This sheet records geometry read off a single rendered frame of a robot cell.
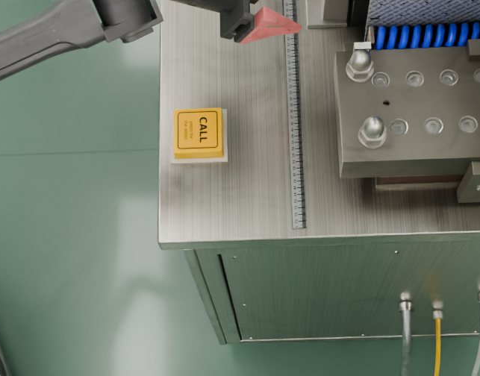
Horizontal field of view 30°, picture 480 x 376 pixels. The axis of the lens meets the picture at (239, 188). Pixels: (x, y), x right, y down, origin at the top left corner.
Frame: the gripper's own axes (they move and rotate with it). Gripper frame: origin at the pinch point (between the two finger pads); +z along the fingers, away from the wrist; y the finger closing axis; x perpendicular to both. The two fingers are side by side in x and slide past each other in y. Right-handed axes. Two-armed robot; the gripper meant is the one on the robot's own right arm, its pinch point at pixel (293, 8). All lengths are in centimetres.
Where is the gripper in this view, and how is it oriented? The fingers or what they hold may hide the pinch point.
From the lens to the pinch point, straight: 120.6
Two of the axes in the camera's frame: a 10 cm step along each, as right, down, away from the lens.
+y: 0.2, 9.4, -3.3
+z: 8.9, 1.4, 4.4
